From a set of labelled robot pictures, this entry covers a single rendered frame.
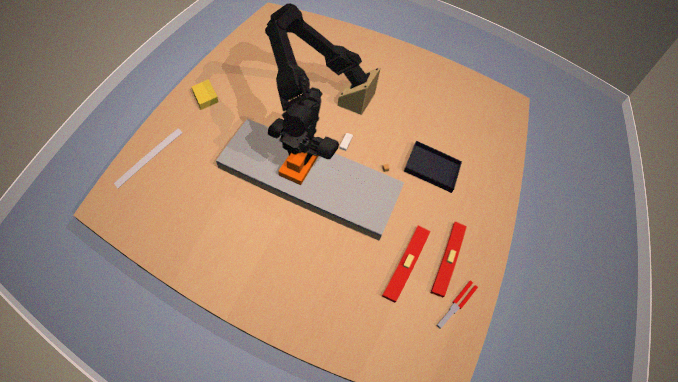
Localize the grey panel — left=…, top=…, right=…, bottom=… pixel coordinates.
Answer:
left=216, top=119, right=405, bottom=241

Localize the red flat slab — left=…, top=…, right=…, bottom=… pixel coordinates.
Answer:
left=430, top=222, right=467, bottom=298
left=381, top=226, right=431, bottom=303

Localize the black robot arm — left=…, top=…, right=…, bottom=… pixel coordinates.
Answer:
left=265, top=3, right=370, bottom=155

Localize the light grey flat bar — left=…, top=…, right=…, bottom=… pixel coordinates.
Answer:
left=114, top=129, right=182, bottom=189

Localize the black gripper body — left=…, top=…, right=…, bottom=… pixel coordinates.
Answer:
left=268, top=117, right=339, bottom=159

